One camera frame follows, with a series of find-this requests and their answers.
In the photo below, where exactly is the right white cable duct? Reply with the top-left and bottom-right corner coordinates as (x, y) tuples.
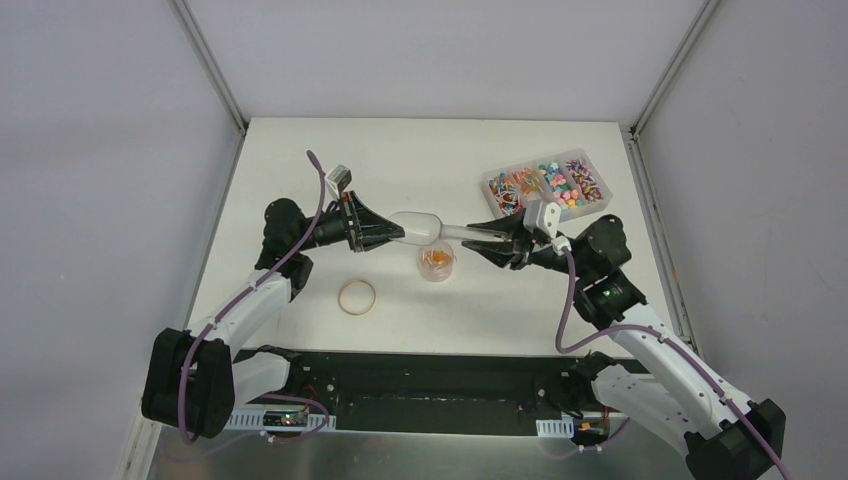
(535, 417), (575, 439)

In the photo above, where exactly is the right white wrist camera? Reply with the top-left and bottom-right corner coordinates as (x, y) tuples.
(524, 200), (572, 255)

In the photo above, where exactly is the clear plastic scoop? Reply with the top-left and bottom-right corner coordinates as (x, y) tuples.
(388, 211), (508, 246)

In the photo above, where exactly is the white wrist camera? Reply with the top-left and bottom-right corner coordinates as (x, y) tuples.
(524, 200), (572, 255)
(325, 164), (352, 198)

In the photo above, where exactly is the left aluminium frame post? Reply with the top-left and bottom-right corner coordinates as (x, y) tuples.
(168, 0), (249, 138)

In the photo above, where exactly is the clear plastic jar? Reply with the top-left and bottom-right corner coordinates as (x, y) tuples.
(417, 240), (456, 282)

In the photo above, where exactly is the clear compartment candy box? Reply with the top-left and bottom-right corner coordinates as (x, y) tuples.
(481, 149), (613, 222)

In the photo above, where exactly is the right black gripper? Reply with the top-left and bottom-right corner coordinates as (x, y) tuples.
(463, 208), (594, 281)

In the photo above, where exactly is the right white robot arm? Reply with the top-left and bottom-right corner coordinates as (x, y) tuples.
(462, 205), (790, 479)

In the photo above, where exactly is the right aluminium frame post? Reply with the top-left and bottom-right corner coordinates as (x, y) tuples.
(629, 0), (725, 139)

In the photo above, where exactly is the aluminium frame post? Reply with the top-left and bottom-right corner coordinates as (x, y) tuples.
(168, 0), (249, 138)
(629, 0), (725, 139)

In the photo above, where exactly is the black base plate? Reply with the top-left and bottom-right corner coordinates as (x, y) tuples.
(260, 346), (616, 436)

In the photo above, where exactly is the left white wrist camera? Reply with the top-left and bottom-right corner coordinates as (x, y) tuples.
(325, 164), (352, 198)

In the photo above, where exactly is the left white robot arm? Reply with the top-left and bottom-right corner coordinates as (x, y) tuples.
(141, 192), (405, 442)

